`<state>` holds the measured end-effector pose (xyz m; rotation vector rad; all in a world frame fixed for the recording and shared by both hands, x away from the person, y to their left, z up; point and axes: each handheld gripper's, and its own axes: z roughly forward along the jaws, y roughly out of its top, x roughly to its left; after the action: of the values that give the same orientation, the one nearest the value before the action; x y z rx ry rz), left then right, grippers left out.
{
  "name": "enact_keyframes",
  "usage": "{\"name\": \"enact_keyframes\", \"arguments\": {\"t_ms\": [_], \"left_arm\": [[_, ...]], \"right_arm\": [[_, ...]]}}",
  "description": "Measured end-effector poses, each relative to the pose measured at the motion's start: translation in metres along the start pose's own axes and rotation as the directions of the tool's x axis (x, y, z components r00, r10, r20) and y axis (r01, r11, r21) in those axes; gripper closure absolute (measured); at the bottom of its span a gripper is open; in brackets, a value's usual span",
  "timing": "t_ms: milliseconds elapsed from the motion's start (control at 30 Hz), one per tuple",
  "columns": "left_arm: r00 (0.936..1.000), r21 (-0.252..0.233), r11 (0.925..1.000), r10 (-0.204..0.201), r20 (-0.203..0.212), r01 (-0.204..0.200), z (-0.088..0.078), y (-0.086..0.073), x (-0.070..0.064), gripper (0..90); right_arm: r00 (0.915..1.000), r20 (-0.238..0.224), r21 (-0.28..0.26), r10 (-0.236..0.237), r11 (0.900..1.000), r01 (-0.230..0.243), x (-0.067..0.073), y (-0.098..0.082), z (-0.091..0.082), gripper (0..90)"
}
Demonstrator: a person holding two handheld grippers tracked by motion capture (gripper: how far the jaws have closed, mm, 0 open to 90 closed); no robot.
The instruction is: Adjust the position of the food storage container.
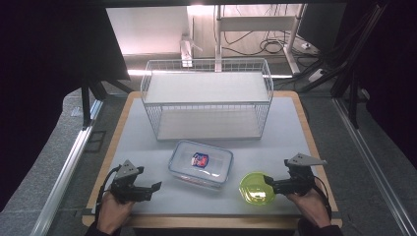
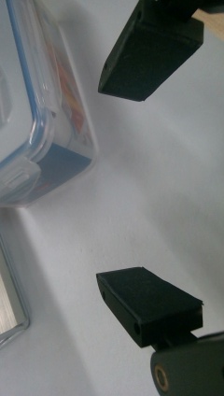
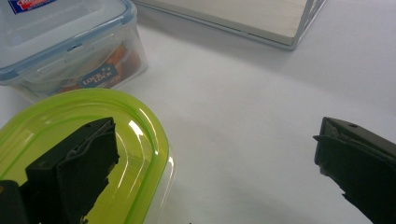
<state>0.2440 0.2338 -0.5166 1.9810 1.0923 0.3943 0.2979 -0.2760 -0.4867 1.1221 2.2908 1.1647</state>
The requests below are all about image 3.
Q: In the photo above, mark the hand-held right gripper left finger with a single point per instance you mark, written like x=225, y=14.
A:
x=71, y=174

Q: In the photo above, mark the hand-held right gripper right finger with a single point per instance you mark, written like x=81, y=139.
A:
x=358, y=165

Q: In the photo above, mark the green lidded plastic container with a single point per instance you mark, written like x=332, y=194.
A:
x=140, y=140

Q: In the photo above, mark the clear container with blue-rimmed lid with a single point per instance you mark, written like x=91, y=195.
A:
x=62, y=34

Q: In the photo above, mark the white table mat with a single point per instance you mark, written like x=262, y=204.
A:
x=249, y=124

